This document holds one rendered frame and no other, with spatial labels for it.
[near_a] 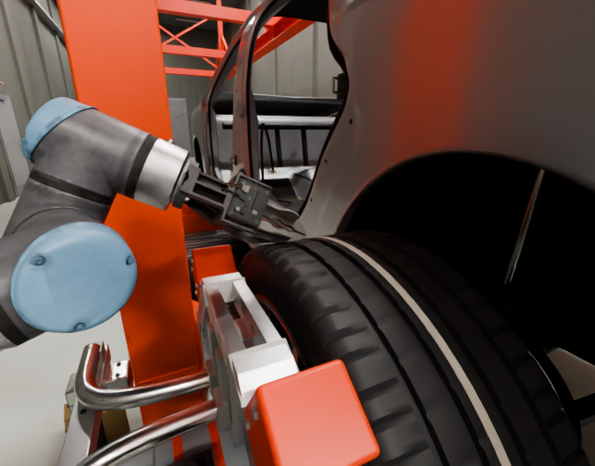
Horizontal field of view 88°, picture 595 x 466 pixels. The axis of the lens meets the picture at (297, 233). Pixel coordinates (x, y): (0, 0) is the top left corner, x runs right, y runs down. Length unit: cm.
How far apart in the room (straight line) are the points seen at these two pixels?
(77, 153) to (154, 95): 33
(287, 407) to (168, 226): 58
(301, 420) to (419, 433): 12
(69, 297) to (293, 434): 21
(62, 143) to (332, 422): 40
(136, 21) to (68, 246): 54
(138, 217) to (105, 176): 32
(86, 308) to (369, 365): 25
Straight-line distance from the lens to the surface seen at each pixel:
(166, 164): 43
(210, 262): 61
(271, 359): 34
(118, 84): 74
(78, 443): 53
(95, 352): 61
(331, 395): 26
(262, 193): 44
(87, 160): 44
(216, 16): 664
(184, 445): 55
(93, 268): 31
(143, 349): 90
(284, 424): 25
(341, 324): 33
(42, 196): 45
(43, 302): 31
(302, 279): 37
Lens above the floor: 134
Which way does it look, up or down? 18 degrees down
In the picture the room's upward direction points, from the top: straight up
